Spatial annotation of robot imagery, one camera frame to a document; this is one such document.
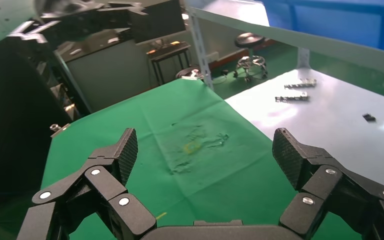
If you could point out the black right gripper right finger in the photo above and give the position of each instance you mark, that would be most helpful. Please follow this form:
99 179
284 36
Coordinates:
324 188

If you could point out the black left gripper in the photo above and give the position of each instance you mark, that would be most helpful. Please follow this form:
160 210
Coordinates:
69 16

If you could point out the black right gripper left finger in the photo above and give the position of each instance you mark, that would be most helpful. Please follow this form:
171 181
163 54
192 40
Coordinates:
102 185

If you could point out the silver binder clip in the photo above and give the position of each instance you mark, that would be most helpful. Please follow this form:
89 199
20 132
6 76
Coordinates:
59 129
192 76

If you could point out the small black part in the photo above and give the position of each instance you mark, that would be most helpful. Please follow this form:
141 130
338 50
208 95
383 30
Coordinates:
369 117

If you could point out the green table cloth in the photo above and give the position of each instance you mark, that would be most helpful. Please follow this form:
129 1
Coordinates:
195 185

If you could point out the notched metal strip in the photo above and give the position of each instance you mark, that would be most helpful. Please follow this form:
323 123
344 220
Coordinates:
299 84
291 98

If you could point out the black metal side table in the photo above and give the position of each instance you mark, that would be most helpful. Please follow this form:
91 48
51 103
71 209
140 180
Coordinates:
168 54

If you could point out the black cabinet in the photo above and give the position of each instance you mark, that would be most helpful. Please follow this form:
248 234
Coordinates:
13 132

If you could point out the black round disc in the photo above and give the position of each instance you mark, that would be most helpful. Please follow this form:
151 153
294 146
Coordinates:
183 71

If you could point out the grey metal shelf rack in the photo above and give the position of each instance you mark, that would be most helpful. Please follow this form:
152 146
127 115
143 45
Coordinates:
311 41

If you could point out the black stool with chrome base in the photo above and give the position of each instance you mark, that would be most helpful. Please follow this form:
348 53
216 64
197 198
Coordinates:
250 39

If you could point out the blue plastic bin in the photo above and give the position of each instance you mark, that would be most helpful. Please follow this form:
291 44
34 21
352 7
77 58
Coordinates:
344 20

